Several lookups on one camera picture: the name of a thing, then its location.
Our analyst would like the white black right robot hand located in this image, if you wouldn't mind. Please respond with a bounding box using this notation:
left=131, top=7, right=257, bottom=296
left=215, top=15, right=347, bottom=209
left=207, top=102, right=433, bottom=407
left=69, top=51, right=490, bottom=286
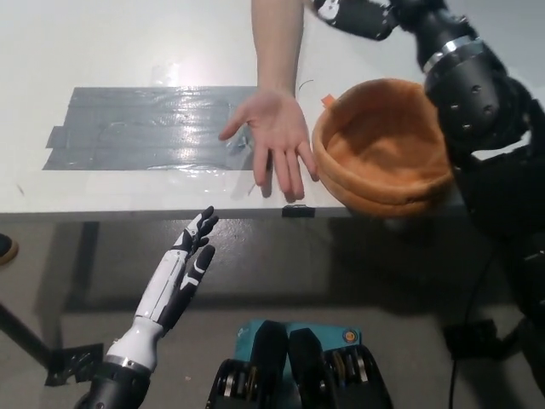
left=312, top=0, right=400, bottom=43

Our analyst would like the bare person hand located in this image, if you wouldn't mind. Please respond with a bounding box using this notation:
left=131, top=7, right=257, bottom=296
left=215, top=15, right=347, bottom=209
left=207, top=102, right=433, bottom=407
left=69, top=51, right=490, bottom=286
left=218, top=89, right=320, bottom=203

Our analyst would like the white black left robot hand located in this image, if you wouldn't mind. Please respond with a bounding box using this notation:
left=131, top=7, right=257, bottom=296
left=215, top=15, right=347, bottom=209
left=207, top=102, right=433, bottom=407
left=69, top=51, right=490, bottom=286
left=134, top=205, right=220, bottom=337

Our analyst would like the orange plush basket plate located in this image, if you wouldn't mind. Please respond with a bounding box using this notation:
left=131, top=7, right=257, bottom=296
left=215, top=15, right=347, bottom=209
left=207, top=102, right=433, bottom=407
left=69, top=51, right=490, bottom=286
left=311, top=77, right=456, bottom=222

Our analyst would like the black teal robot torso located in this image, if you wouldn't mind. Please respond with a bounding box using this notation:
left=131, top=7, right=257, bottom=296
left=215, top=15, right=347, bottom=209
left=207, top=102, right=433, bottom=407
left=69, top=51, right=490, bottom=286
left=207, top=318, right=393, bottom=409

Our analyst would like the small black tape piece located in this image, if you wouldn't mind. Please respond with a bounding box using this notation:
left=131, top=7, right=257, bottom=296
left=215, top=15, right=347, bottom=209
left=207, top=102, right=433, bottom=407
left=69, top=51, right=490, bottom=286
left=282, top=204, right=317, bottom=219

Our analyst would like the black metal table leg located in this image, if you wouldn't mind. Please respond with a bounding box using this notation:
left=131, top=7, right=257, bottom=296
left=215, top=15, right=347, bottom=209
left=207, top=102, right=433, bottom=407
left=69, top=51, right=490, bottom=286
left=0, top=299, right=59, bottom=371

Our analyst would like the dark shoe with tan sole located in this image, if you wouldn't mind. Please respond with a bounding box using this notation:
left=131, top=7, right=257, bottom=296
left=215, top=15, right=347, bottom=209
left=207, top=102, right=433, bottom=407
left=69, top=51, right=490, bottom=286
left=0, top=232, right=20, bottom=267

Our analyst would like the grey duct tape patch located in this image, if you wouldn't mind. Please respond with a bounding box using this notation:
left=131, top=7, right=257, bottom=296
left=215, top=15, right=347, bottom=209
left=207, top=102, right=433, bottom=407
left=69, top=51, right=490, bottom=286
left=41, top=85, right=261, bottom=172

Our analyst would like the black cable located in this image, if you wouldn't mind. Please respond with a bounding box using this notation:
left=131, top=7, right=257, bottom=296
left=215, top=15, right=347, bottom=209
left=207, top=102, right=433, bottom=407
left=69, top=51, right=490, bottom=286
left=450, top=249, right=496, bottom=409

